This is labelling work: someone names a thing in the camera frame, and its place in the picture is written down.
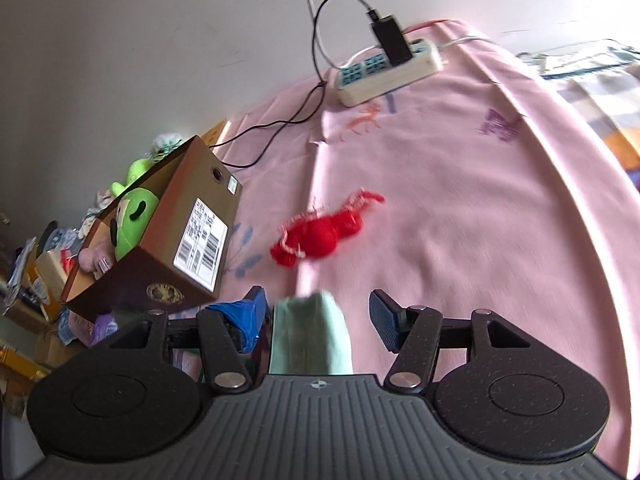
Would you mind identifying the pale mint cloth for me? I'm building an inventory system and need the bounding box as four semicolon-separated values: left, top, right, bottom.
269;290;354;376

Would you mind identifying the red knitted toy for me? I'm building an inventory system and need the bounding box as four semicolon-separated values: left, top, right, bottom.
269;188;385;268

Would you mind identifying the brown cardboard shoe box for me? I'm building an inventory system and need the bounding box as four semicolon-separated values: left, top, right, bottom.
62;136;242;321

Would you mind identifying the green round face plush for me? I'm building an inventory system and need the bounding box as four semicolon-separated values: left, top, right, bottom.
110;188;160;261

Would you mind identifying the white power cord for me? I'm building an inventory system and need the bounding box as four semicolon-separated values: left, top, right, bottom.
297;0;381;72

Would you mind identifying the panda plush with leaves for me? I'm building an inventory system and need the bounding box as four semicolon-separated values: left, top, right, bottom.
146;132;184;162

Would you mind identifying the black power adapter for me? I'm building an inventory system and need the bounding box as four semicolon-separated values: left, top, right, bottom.
367;9;412;66

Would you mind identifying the patterned blanket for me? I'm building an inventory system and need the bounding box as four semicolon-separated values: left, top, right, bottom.
518;39;640;185

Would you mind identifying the black charging cable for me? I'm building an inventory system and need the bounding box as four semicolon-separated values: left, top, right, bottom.
208;0;381;170

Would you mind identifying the white power strip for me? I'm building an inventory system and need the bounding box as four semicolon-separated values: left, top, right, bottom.
335;38;444;107

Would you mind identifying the pink bed sheet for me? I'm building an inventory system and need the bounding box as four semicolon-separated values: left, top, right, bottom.
219;21;639;476

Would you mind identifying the tan cardboard box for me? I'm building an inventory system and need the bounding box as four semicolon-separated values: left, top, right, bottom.
201;120;231;146

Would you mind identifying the green and red plush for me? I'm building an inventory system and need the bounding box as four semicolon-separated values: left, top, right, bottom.
111;158;153;197

